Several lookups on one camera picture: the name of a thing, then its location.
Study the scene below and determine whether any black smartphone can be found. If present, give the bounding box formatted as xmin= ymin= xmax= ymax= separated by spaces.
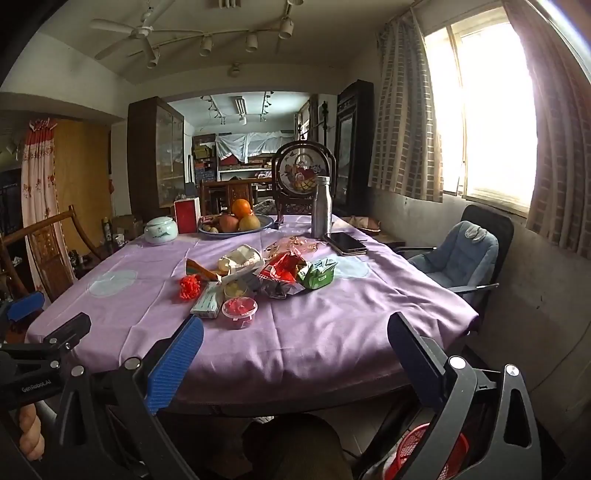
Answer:
xmin=323 ymin=232 xmax=369 ymax=256

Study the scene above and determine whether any pale blue tissue pack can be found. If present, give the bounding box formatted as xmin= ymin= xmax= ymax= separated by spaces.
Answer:
xmin=190 ymin=281 xmax=225 ymax=319

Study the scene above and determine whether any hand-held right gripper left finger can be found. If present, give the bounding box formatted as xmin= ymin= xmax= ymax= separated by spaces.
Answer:
xmin=54 ymin=314 xmax=206 ymax=480

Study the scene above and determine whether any track light rail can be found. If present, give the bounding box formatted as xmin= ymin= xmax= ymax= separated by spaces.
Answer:
xmin=148 ymin=0 xmax=301 ymax=70

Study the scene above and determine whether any white packaging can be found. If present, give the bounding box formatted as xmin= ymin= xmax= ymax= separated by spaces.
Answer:
xmin=218 ymin=246 xmax=262 ymax=278

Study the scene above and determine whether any woven hat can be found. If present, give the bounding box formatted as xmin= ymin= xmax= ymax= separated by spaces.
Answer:
xmin=348 ymin=215 xmax=383 ymax=234

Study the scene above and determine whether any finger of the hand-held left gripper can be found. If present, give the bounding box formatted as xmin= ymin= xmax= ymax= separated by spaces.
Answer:
xmin=44 ymin=312 xmax=92 ymax=352
xmin=0 ymin=292 xmax=46 ymax=324

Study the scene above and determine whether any blue cushioned office chair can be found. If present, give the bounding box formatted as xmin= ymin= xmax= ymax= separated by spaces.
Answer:
xmin=394 ymin=204 xmax=515 ymax=319

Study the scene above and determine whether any red jelly cup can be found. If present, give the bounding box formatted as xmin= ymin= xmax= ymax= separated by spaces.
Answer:
xmin=222 ymin=296 xmax=258 ymax=330

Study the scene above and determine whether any orange wrapper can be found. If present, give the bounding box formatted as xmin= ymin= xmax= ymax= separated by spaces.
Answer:
xmin=185 ymin=258 xmax=222 ymax=281

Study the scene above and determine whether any wooden armchair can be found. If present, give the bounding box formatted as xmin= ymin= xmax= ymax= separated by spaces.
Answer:
xmin=0 ymin=205 xmax=112 ymax=301

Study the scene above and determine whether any red box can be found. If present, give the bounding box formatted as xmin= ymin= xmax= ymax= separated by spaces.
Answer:
xmin=174 ymin=197 xmax=201 ymax=234

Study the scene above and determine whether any red mesh basket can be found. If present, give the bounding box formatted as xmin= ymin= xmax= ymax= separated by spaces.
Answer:
xmin=383 ymin=424 xmax=469 ymax=480

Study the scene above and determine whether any blue chair cushion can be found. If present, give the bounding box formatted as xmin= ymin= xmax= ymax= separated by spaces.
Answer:
xmin=409 ymin=220 xmax=499 ymax=289

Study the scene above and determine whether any blue fruit bowl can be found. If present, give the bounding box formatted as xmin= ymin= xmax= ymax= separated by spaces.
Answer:
xmin=198 ymin=213 xmax=274 ymax=238

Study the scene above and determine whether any wooden door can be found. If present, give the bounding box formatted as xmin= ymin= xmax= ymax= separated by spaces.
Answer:
xmin=54 ymin=121 xmax=112 ymax=232

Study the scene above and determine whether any dark carved cabinet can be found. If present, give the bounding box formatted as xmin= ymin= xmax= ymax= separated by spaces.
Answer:
xmin=335 ymin=79 xmax=375 ymax=217

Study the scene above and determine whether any person's left hand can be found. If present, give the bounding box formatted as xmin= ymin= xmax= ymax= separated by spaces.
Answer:
xmin=16 ymin=402 xmax=47 ymax=462

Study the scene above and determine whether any window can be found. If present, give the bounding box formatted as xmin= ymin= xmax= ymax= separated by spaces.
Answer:
xmin=425 ymin=18 xmax=539 ymax=215

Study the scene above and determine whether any checked curtain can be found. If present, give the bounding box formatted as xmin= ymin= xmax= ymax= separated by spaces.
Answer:
xmin=368 ymin=9 xmax=444 ymax=202
xmin=503 ymin=0 xmax=591 ymax=247

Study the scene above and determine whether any white ceramic jar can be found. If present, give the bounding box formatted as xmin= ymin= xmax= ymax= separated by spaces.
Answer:
xmin=143 ymin=217 xmax=178 ymax=244

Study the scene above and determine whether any clear plastic wrapper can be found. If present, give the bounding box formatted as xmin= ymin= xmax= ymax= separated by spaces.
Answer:
xmin=263 ymin=235 xmax=324 ymax=259

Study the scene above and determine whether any wooden glass cabinet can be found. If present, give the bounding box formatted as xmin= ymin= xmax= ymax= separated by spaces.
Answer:
xmin=127 ymin=97 xmax=185 ymax=222

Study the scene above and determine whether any red snack bag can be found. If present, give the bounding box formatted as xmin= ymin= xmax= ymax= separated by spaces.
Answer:
xmin=256 ymin=253 xmax=309 ymax=298

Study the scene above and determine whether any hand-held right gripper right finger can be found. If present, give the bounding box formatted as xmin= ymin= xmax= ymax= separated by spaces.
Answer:
xmin=387 ymin=312 xmax=543 ymax=480

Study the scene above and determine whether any green packet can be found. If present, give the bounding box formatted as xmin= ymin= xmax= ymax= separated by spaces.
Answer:
xmin=296 ymin=259 xmax=338 ymax=290

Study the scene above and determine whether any white ceiling fan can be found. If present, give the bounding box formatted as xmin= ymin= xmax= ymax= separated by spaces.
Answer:
xmin=90 ymin=2 xmax=204 ymax=61

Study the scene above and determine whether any floral curtain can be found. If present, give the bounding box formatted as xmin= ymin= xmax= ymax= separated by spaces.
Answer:
xmin=21 ymin=119 xmax=77 ymax=296

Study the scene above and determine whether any round decorative table screen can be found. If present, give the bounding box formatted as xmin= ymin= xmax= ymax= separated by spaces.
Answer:
xmin=271 ymin=141 xmax=337 ymax=229

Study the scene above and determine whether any yellow jelly cup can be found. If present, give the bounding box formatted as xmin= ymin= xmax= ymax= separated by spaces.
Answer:
xmin=223 ymin=279 xmax=254 ymax=301

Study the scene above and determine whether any red ribbon ball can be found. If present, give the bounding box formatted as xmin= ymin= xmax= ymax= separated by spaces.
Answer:
xmin=179 ymin=274 xmax=202 ymax=301

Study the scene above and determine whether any purple tablecloth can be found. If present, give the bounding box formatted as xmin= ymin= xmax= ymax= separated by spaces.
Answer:
xmin=25 ymin=213 xmax=478 ymax=407

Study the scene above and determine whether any steel bottle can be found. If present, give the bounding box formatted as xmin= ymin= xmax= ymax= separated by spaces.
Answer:
xmin=311 ymin=176 xmax=332 ymax=238

